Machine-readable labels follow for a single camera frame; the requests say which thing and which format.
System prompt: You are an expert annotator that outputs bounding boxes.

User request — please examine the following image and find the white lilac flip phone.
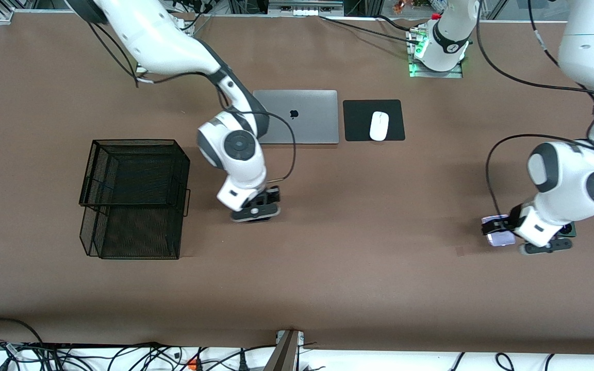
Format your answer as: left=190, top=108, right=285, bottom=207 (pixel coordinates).
left=483, top=214, right=517, bottom=247

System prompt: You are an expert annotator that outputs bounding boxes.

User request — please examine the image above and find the silver closed laptop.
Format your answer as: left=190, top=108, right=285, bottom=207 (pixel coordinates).
left=252, top=90, right=339, bottom=145

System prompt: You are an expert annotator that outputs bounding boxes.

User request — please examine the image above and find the black mouse pad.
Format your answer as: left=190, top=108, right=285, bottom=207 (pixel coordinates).
left=342, top=99, right=406, bottom=142

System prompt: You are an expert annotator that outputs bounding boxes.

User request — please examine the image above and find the white computer mouse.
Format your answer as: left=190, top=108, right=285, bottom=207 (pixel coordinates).
left=369, top=111, right=390, bottom=142

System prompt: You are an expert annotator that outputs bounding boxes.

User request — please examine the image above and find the white power strip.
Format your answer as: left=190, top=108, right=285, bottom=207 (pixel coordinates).
left=268, top=0, right=345, bottom=17

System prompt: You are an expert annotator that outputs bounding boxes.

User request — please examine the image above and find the black power strip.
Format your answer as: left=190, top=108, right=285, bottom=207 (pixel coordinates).
left=24, top=340, right=174, bottom=352

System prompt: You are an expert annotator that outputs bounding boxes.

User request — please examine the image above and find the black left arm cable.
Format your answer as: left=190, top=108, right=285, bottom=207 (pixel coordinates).
left=475, top=0, right=594, bottom=223

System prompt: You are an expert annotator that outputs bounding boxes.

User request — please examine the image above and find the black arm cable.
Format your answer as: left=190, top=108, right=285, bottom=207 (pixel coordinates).
left=88, top=21, right=298, bottom=182
left=475, top=0, right=594, bottom=223

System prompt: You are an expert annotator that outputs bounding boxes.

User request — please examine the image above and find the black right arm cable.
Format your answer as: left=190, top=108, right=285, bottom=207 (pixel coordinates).
left=88, top=21, right=298, bottom=182

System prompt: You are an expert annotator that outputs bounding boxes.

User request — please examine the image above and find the black wire mesh basket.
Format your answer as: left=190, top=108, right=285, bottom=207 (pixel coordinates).
left=79, top=139, right=192, bottom=260

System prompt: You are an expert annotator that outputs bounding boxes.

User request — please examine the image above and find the aluminium camera post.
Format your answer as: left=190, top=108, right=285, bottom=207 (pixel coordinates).
left=263, top=330, right=305, bottom=371

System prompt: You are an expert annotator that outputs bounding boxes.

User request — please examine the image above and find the black cable on table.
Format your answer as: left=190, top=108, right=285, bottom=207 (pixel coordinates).
left=319, top=15, right=416, bottom=43

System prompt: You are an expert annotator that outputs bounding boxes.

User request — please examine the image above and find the black looped floor cable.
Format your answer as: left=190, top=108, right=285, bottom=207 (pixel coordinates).
left=0, top=317, right=46, bottom=347

